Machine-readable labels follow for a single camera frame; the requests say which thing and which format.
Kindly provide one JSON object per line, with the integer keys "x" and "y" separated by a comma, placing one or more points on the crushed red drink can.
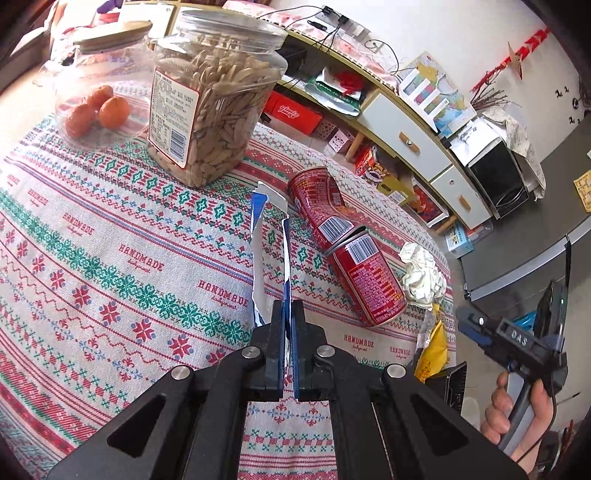
{"x": 314, "y": 198}

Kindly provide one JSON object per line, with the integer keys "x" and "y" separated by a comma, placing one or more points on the white storage box red picture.
{"x": 429, "y": 207}

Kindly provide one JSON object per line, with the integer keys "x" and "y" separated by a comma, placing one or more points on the blue and white box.
{"x": 459, "y": 242}

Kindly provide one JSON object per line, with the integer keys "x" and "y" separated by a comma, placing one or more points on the yellow cardboard box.
{"x": 392, "y": 189}

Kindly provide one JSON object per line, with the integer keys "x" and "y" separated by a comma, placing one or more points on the white cabinet drawer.
{"x": 406, "y": 134}
{"x": 461, "y": 198}

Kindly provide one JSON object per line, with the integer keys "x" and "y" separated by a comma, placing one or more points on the power strip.
{"x": 333, "y": 14}

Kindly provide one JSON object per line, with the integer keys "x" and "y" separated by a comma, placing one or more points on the world map poster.
{"x": 457, "y": 106}

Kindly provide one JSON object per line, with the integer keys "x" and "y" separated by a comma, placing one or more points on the white picture frame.
{"x": 420, "y": 90}

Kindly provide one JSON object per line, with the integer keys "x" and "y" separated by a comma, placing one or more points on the black microwave oven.
{"x": 496, "y": 175}

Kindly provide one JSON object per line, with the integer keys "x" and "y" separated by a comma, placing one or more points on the wooden TV cabinet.
{"x": 354, "y": 145}

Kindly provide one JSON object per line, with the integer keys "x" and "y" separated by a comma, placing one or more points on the clear jar of seeds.
{"x": 217, "y": 106}

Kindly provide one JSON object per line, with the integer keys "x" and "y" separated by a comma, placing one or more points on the black plastic food tray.
{"x": 455, "y": 383}

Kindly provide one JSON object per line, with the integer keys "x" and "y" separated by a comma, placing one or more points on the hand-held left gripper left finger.
{"x": 277, "y": 332}

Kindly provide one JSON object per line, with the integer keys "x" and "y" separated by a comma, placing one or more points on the white paper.
{"x": 420, "y": 277}

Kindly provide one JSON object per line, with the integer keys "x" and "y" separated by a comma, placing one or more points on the patterned woven tablecloth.
{"x": 115, "y": 277}

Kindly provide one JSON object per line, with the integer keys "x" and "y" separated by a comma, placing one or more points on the person's right hand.
{"x": 496, "y": 410}

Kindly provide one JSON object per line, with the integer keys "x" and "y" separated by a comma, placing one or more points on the yellow paper sheet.
{"x": 584, "y": 191}

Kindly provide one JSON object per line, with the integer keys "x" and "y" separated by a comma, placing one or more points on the blue and silver wrapper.
{"x": 256, "y": 212}

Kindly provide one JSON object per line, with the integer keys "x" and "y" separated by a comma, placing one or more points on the yellow snack wrapper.
{"x": 433, "y": 353}

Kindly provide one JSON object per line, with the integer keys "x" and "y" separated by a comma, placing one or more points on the red flat box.
{"x": 291, "y": 110}

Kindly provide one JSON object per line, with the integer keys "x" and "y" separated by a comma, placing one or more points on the red wall decoration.
{"x": 517, "y": 57}

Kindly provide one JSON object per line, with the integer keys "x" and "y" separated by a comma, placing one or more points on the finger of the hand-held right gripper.
{"x": 473, "y": 318}
{"x": 478, "y": 336}

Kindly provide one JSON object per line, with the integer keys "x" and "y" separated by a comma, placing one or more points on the white and green bag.
{"x": 330, "y": 99}

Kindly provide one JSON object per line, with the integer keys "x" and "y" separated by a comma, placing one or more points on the pink patterned cabinet runner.
{"x": 351, "y": 46}

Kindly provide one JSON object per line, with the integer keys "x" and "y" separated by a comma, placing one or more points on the pink perforated box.
{"x": 342, "y": 142}
{"x": 323, "y": 131}

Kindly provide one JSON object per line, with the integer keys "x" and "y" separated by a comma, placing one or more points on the orange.
{"x": 114, "y": 111}
{"x": 79, "y": 121}
{"x": 99, "y": 96}

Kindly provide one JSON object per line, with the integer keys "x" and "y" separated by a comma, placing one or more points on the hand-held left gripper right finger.
{"x": 299, "y": 332}

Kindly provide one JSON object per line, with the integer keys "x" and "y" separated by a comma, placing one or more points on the glass jar with lid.
{"x": 111, "y": 37}

